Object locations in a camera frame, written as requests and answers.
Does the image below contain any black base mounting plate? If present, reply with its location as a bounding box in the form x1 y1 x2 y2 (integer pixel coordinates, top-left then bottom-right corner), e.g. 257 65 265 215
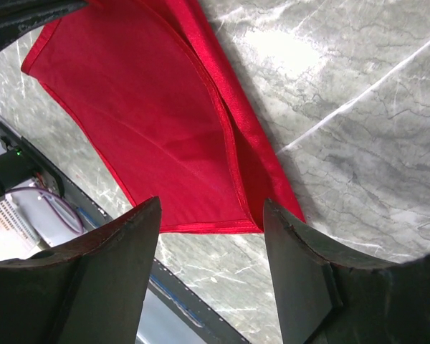
0 117 245 343

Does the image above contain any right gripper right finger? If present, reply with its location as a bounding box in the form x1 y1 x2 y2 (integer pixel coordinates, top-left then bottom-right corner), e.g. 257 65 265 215
263 200 430 343

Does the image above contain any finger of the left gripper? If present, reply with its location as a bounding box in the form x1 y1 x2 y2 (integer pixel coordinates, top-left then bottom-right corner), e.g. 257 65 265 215
0 0 87 52

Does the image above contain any red cloth napkin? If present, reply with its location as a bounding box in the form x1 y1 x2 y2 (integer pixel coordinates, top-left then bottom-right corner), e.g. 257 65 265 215
21 1 303 234

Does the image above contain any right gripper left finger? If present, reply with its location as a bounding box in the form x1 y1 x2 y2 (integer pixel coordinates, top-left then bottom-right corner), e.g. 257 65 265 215
0 197 162 343

